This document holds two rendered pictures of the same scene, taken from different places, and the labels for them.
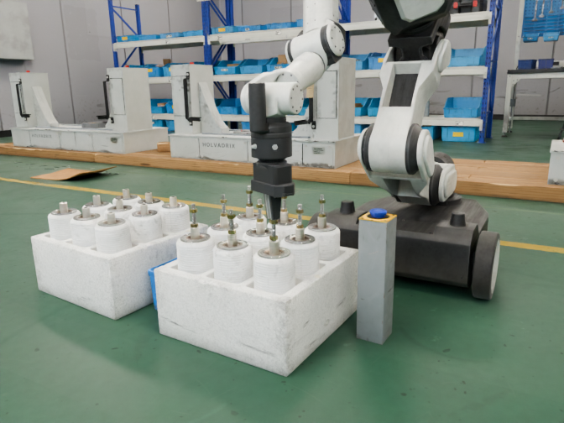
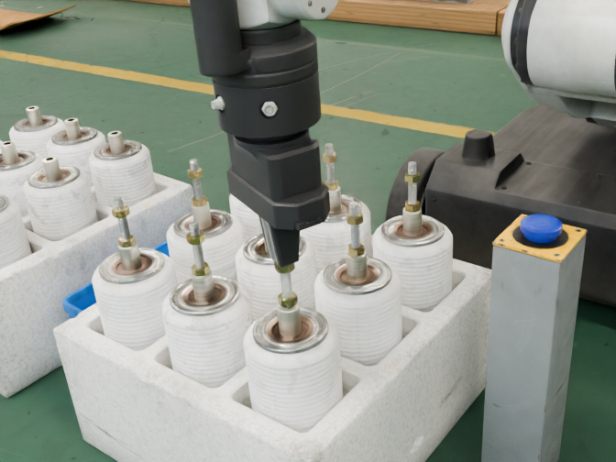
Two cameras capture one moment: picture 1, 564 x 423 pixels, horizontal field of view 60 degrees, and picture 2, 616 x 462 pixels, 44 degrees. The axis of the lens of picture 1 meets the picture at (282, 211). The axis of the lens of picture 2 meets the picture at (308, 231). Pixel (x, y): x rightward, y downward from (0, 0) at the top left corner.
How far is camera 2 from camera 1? 0.45 m
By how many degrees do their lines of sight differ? 16
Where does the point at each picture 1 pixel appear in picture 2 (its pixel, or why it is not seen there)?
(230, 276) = (200, 368)
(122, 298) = (17, 357)
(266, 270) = (269, 378)
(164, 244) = (95, 241)
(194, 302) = (133, 408)
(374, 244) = (528, 303)
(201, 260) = (143, 319)
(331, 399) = not seen: outside the picture
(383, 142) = (563, 25)
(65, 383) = not seen: outside the picture
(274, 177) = (274, 182)
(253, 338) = not seen: outside the picture
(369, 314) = (511, 436)
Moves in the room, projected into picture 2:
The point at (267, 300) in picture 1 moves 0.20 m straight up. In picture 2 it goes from (271, 447) to (249, 268)
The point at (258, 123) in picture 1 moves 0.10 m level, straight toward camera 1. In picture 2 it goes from (218, 55) to (194, 100)
